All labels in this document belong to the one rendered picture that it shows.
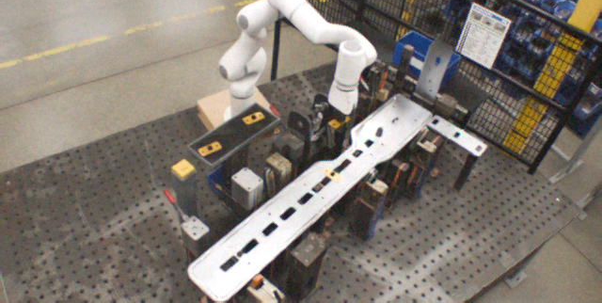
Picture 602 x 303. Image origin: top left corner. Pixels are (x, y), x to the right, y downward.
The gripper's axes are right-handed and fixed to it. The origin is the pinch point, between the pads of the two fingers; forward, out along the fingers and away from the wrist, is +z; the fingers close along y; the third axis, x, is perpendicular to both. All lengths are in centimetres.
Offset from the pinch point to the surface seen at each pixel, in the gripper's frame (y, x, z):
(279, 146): -16.4, -14.3, 19.9
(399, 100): -8, 59, 32
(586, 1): 42, 107, -33
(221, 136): -30.2, -32.6, 13.0
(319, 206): 10.4, -17.7, 30.0
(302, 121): -16.6, -2.0, 14.1
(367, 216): 21.2, 2.8, 45.1
